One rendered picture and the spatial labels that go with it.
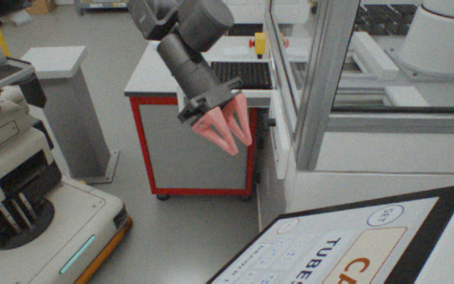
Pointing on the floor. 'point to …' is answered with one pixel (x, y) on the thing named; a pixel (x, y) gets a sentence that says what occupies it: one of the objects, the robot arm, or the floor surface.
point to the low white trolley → (165, 113)
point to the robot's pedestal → (72, 113)
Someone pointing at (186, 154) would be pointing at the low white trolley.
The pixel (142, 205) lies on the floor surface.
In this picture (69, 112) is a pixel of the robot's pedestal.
